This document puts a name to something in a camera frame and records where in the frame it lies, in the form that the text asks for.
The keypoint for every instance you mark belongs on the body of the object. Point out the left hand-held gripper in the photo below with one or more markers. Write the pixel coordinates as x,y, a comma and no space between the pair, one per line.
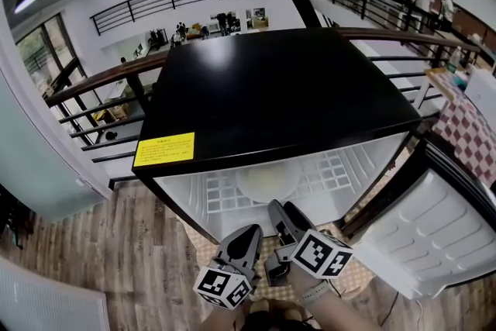
222,287

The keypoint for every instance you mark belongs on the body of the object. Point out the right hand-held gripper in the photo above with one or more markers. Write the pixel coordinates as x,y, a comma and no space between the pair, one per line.
319,254

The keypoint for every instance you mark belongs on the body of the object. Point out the white item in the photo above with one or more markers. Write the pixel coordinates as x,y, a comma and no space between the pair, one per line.
267,176

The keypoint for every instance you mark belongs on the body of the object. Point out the white round plate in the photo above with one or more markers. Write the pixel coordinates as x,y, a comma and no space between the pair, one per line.
248,190

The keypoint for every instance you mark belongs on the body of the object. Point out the black mini fridge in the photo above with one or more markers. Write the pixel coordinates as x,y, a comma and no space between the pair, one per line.
271,89

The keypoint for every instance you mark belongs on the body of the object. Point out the person's right forearm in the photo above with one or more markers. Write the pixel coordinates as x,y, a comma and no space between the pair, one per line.
337,318

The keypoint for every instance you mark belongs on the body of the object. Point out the person's left forearm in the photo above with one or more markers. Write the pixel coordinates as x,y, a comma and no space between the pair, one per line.
221,319

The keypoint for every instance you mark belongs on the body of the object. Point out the white wire fridge shelf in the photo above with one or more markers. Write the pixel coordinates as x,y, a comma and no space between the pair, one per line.
329,174

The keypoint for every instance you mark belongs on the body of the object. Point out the white fridge door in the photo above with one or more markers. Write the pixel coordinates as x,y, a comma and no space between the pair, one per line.
426,228

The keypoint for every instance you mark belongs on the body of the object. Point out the yellow checked floor mat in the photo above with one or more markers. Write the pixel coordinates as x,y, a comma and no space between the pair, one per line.
205,248

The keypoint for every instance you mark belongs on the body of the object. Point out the person's leg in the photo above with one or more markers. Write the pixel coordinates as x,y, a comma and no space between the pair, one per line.
275,306

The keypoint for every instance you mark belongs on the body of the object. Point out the white wristwatch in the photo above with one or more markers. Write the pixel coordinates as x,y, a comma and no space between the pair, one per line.
314,292

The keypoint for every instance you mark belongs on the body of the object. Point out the person's dark clothing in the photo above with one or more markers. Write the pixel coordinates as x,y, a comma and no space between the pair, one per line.
279,323

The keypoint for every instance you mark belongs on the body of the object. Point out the yellow warning label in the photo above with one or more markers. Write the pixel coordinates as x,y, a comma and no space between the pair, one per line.
164,149

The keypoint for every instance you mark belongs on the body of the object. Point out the brown cardboard box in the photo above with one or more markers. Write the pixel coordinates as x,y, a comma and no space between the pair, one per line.
118,111

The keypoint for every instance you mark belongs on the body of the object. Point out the yellow box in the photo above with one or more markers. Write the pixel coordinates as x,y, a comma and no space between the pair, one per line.
259,23

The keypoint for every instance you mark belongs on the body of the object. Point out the red checked tablecloth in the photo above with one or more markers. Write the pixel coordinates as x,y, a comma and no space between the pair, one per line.
469,135

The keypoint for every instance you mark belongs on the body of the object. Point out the wooden tray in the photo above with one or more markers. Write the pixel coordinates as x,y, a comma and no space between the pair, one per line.
441,81

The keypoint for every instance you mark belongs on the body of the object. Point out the glass partition with white blinds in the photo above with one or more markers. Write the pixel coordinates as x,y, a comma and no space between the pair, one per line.
38,302

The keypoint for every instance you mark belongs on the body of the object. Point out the teal packet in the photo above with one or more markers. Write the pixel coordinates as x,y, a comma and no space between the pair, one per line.
461,81

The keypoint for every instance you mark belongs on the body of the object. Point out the black robot equipment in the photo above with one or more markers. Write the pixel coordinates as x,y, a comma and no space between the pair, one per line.
157,38

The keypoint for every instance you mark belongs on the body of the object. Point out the frosted glass door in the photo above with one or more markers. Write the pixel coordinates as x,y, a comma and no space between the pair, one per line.
35,159

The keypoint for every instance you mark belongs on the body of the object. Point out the green-labelled plastic bottle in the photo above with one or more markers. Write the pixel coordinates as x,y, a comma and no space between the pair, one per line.
455,60

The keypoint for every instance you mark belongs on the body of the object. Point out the white box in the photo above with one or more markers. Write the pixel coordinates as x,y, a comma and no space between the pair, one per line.
482,89

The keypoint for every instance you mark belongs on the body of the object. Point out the dark-framed window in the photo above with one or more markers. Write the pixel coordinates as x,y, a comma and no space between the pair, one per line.
46,46

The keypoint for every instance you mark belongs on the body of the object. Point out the dark dome pendant lamp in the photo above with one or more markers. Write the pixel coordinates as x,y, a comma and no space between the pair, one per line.
27,0

